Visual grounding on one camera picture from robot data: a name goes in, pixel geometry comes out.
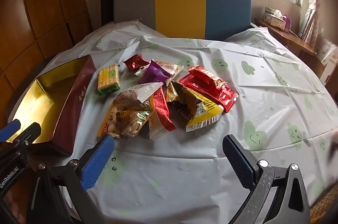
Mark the green yellow cracker packet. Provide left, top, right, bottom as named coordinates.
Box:
left=97, top=63, right=121, bottom=96

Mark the dark red foil candy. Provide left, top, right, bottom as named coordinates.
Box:
left=123, top=54, right=150, bottom=72

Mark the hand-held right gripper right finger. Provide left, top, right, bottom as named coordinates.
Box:
left=222, top=134, right=311, bottom=224

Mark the black upright panel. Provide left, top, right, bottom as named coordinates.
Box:
left=100, top=0, right=118, bottom=27

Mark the purple snack packet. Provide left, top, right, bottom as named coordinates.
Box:
left=139, top=60, right=173, bottom=86

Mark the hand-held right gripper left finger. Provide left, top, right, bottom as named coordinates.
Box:
left=26, top=134, right=115, bottom=224

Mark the clear pumpkin seed packet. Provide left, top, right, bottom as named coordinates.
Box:
left=97, top=97, right=154, bottom=138

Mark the clear brown pastry packet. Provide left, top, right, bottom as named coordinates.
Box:
left=154, top=60, right=184, bottom=79

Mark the white printed snack packet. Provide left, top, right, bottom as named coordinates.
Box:
left=116, top=82, right=164, bottom=104

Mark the woven straw mat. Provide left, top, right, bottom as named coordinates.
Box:
left=310, top=187, right=336, bottom=224

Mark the wooden bedside table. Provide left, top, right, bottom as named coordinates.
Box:
left=255, top=18, right=328, bottom=76

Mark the large red snack packet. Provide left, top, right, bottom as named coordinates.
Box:
left=179, top=66, right=239, bottom=113

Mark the gold foil snack packet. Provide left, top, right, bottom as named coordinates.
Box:
left=165, top=81, right=183, bottom=103

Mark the yellow black seed packet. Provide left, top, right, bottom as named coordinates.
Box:
left=169, top=80, right=224, bottom=132

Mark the grey yellow blue headboard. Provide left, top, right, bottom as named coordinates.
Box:
left=113, top=0, right=251, bottom=41

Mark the red white snack packet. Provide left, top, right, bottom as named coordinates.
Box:
left=148, top=87, right=177, bottom=141

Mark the white printed box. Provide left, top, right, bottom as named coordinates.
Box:
left=315, top=36, right=338, bottom=82

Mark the wooden wardrobe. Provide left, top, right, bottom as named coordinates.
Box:
left=0, top=0, right=93, bottom=119

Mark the patterned tissue box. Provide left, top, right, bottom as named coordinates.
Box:
left=264, top=9, right=287, bottom=30

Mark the dark red gold-lined box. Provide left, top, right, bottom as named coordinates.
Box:
left=6, top=54, right=96, bottom=156

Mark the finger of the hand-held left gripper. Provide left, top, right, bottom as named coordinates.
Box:
left=12, top=122, right=43, bottom=161
left=0, top=119, right=21, bottom=144

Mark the white cloud-print plastic sheet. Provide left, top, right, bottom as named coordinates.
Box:
left=8, top=19, right=338, bottom=224

